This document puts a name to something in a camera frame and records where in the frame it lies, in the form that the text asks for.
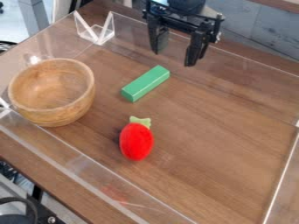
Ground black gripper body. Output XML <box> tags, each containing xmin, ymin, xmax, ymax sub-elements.
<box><xmin>142</xmin><ymin>0</ymin><xmax>225</xmax><ymax>43</ymax></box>

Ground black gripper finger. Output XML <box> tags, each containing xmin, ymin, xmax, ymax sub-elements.
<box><xmin>146</xmin><ymin>17</ymin><xmax>169</xmax><ymax>54</ymax></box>
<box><xmin>184</xmin><ymin>30</ymin><xmax>210</xmax><ymax>67</ymax></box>

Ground wooden bowl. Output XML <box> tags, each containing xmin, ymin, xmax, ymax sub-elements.
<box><xmin>8</xmin><ymin>58</ymin><xmax>96</xmax><ymax>127</ymax></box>

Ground red plush strawberry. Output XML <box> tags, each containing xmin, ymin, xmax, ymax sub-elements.
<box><xmin>118</xmin><ymin>115</ymin><xmax>154</xmax><ymax>161</ymax></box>

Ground green rectangular block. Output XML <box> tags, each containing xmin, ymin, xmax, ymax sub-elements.
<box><xmin>120</xmin><ymin>66</ymin><xmax>170</xmax><ymax>102</ymax></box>

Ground clear acrylic tray walls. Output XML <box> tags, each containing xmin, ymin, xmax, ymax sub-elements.
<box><xmin>0</xmin><ymin>13</ymin><xmax>299</xmax><ymax>224</ymax></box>

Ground black table clamp bracket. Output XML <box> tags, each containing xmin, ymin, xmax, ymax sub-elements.
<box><xmin>26</xmin><ymin>186</ymin><xmax>66</xmax><ymax>224</ymax></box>

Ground black cable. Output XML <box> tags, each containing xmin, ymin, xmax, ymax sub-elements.
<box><xmin>0</xmin><ymin>197</ymin><xmax>38</xmax><ymax>224</ymax></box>

